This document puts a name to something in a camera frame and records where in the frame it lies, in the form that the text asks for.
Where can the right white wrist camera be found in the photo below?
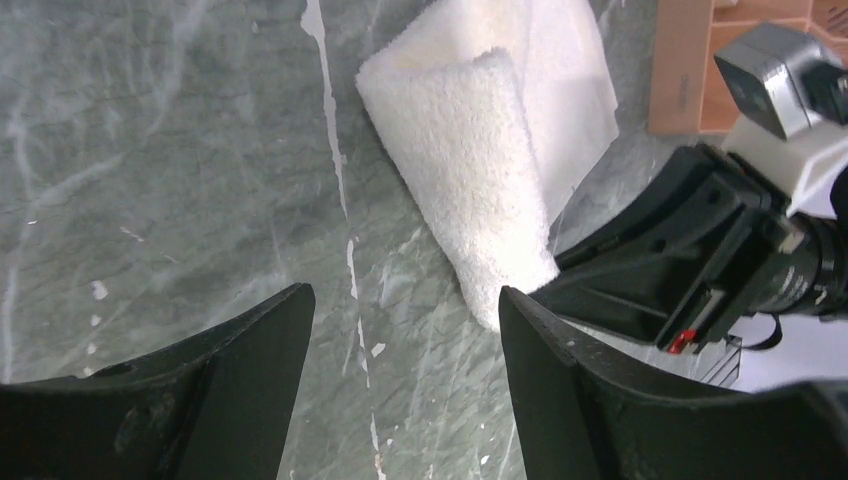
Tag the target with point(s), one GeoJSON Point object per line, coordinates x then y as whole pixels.
{"type": "Point", "coordinates": [791, 92]}

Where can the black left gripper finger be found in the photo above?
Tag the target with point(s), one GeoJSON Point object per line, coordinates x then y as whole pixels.
{"type": "Point", "coordinates": [216, 405]}

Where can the white towel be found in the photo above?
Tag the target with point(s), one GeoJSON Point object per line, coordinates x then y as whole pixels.
{"type": "Point", "coordinates": [493, 112]}

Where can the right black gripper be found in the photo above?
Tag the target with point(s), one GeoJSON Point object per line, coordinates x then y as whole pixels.
{"type": "Point", "coordinates": [672, 270]}

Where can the orange plastic file organizer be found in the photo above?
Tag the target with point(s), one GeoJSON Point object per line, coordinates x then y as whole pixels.
{"type": "Point", "coordinates": [687, 93]}

